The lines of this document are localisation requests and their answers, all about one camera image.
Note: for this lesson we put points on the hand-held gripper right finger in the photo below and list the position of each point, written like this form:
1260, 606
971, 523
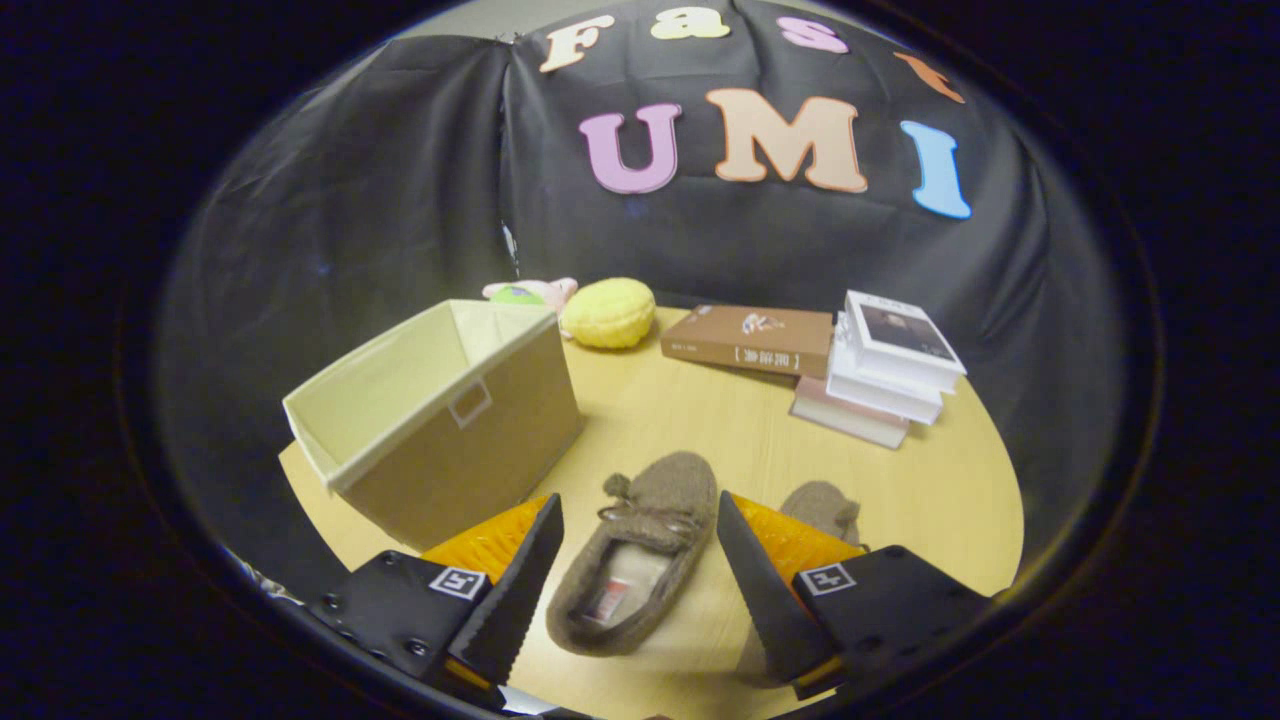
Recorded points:
765, 600

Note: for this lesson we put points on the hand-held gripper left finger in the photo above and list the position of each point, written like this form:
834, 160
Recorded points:
515, 600

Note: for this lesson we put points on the brown fuzzy shoe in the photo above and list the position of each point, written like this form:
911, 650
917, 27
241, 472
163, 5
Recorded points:
820, 505
670, 490

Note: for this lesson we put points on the beige fabric storage box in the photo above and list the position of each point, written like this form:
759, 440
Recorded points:
470, 460

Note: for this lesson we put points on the pale pink book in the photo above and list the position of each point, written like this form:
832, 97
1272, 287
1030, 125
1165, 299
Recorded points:
845, 420

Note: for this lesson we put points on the plain white book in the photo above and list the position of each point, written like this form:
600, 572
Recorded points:
880, 395

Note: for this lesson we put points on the brown book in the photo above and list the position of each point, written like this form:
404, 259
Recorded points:
750, 335

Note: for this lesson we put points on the white portrait cover book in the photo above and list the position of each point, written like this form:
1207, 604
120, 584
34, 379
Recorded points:
900, 335

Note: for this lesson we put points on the yellow round plush cushion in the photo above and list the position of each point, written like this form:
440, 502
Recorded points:
608, 315

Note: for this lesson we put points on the pink and green plush toy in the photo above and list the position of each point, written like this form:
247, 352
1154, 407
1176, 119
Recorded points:
530, 293

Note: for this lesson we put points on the black backdrop cloth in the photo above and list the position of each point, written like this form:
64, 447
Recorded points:
400, 200

